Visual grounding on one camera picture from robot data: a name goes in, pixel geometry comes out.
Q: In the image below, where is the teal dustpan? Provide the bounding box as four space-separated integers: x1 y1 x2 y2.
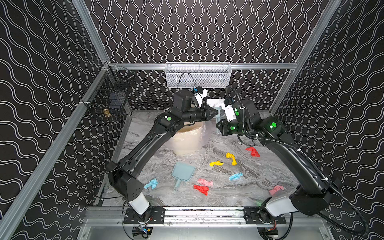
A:
172 161 196 191

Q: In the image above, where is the teal hand brush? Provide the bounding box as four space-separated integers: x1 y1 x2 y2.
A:
207 99 225 123

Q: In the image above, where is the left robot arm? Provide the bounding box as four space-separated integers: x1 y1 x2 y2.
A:
106 90 219 216

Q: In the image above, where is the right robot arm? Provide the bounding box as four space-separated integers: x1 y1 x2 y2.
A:
216 100 341 217

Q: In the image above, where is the yellow paper scrap curved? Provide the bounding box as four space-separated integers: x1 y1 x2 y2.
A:
226 153 237 166

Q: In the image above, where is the clear plastic bin liner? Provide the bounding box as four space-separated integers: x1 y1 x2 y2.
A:
167 121 212 151

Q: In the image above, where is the cream plastic waste bin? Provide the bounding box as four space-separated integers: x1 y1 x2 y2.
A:
170 121 206 156

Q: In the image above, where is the yellow paper scrap flat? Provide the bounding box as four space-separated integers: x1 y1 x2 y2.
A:
209 161 224 167

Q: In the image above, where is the red paper scrap far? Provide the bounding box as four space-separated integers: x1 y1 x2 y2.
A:
245 147 260 158

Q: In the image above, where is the red paper scrap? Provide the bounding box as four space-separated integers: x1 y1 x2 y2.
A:
193 185 210 196
245 147 260 158

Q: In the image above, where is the blue paper scrap centre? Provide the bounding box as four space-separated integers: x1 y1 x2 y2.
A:
229 173 243 181

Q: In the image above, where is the blue paper scrap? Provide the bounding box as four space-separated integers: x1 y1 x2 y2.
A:
144 178 159 190
229 173 243 181

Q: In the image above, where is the pink paper scrap centre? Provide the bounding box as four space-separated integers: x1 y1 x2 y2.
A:
197 179 214 187

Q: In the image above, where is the pink paper scrap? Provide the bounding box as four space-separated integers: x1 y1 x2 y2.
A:
269 185 285 196
197 179 214 187

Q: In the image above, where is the red paper scrap near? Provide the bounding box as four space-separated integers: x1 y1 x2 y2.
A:
193 185 210 196

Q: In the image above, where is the pink paper scrap right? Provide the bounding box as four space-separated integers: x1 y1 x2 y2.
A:
269 185 285 196

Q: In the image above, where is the blue paper scrap near left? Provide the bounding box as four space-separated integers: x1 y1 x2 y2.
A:
144 178 159 190

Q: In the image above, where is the brass object in basket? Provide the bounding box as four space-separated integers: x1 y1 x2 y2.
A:
103 109 112 118

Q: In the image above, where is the white wire basket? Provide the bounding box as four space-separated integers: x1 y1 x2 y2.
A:
165 62 232 89

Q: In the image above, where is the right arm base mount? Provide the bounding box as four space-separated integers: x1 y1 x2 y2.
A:
243 207 287 225

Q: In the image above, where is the black wire basket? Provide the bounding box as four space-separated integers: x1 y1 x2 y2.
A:
83 65 137 123

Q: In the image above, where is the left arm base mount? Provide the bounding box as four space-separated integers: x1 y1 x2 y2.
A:
123 207 166 225

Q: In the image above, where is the aluminium front rail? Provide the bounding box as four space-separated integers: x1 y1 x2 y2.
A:
85 206 325 227

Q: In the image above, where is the black corrugated cable conduit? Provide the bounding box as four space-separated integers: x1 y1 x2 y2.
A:
224 85 370 236

